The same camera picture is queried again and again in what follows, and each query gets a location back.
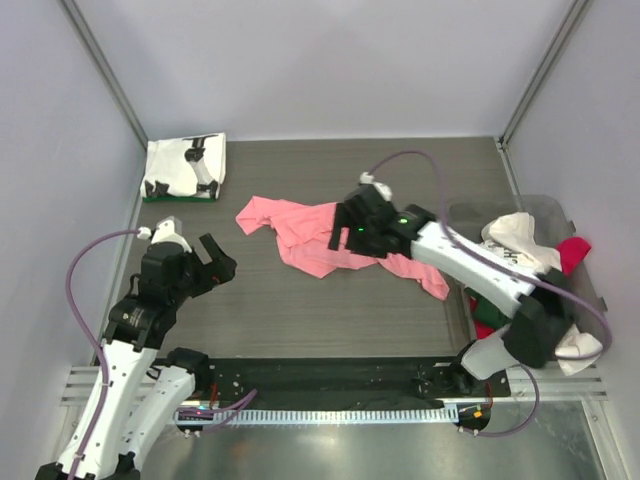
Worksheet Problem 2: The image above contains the white crumpled t shirt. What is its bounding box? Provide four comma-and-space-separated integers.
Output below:
481, 212, 601, 376

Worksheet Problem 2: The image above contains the folded white printed t shirt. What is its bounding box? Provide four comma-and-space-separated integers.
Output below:
140, 133, 227, 199

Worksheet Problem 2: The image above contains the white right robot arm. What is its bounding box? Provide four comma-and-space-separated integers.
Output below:
328, 183, 574, 396

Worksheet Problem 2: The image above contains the folded green t shirt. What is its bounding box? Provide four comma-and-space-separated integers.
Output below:
141, 195, 217, 204

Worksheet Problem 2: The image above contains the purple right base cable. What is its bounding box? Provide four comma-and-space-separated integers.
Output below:
459, 369, 541, 439

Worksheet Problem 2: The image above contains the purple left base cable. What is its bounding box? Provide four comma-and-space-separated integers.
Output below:
177, 387, 260, 431

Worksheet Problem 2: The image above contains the magenta crumpled t shirt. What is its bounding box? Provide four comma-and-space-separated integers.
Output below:
464, 237, 591, 339

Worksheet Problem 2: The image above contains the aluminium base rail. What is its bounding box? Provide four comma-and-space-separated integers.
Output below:
60, 366, 101, 407

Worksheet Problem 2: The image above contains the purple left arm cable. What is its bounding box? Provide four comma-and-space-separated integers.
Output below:
66, 227, 146, 476

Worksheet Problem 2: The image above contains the dark green crumpled t shirt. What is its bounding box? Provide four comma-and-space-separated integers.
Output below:
470, 297, 512, 330

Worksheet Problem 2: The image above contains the aluminium frame post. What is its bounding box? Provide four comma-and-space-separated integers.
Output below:
57, 0, 149, 149
496, 0, 593, 151

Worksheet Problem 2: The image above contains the clear plastic bin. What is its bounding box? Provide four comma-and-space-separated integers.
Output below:
447, 195, 612, 347

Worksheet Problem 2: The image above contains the right aluminium frame post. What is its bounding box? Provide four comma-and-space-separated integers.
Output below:
496, 0, 593, 151

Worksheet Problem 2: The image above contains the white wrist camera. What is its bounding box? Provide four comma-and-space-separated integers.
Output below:
359, 172, 393, 202
136, 216, 192, 252

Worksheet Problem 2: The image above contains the left aluminium frame post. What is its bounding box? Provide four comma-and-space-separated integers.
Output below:
57, 0, 149, 149

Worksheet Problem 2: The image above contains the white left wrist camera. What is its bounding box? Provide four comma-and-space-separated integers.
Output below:
136, 216, 192, 252

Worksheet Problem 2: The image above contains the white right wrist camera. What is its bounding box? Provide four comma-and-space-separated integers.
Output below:
359, 172, 393, 202

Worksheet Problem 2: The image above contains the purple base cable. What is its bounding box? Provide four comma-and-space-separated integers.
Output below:
177, 387, 260, 431
459, 369, 541, 439

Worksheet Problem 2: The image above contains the pink t shirt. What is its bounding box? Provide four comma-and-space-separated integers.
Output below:
236, 196, 449, 300

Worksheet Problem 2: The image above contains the white slotted cable duct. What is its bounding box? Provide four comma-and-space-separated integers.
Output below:
174, 405, 459, 428

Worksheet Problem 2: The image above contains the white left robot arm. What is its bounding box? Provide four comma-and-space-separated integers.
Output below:
36, 221, 237, 479

